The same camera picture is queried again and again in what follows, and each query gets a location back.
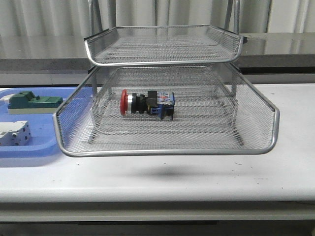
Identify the grey stone counter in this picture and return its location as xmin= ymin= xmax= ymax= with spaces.
xmin=0 ymin=33 xmax=315 ymax=74

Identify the mesh tray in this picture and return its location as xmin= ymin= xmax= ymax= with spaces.
xmin=84 ymin=25 xmax=244 ymax=66
xmin=53 ymin=63 xmax=280 ymax=157
xmin=91 ymin=85 xmax=238 ymax=135

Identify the silver metal rack frame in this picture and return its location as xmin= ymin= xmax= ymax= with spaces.
xmin=87 ymin=0 xmax=246 ymax=146

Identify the red emergency stop button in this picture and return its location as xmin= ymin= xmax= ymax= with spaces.
xmin=120 ymin=89 xmax=175 ymax=120

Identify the white circuit breaker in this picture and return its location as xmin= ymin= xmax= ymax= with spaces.
xmin=0 ymin=120 xmax=31 ymax=146

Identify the green and beige switch block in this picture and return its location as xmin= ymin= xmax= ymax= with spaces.
xmin=7 ymin=91 xmax=63 ymax=115

